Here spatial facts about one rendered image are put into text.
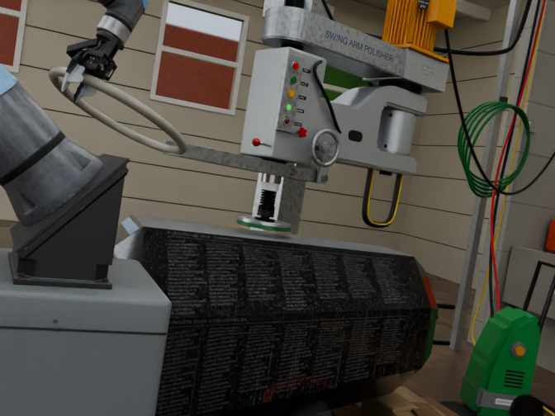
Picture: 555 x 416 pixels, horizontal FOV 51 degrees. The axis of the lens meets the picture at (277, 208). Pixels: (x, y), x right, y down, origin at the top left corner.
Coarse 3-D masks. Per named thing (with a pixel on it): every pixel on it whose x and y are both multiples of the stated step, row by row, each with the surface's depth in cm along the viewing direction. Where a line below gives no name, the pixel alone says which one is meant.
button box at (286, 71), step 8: (288, 56) 213; (296, 56) 215; (288, 64) 214; (288, 72) 214; (296, 72) 216; (280, 80) 215; (288, 80) 215; (280, 88) 215; (288, 88) 215; (296, 88) 217; (280, 96) 214; (296, 96) 218; (280, 104) 214; (296, 104) 218; (280, 112) 214; (288, 112) 217; (280, 120) 215; (280, 128) 215; (288, 128) 218
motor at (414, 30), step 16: (400, 0) 259; (416, 0) 256; (432, 0) 256; (448, 0) 257; (400, 16) 261; (416, 16) 259; (432, 16) 256; (448, 16) 258; (384, 32) 267; (400, 32) 260; (416, 32) 259; (432, 32) 261; (416, 48) 253; (432, 48) 264
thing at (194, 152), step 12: (168, 144) 208; (192, 144) 202; (180, 156) 199; (192, 156) 202; (204, 156) 205; (216, 156) 208; (228, 156) 211; (240, 156) 214; (240, 168) 228; (252, 168) 218; (264, 168) 222; (276, 168) 225; (288, 168) 229; (300, 168) 232; (300, 180) 248; (312, 180) 237; (324, 180) 236
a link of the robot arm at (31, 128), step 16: (0, 64) 105; (0, 80) 102; (16, 80) 105; (0, 96) 101; (16, 96) 103; (0, 112) 101; (16, 112) 102; (32, 112) 105; (0, 128) 101; (16, 128) 102; (32, 128) 104; (48, 128) 107; (0, 144) 102; (16, 144) 102; (32, 144) 104; (0, 160) 103; (16, 160) 103; (0, 176) 105
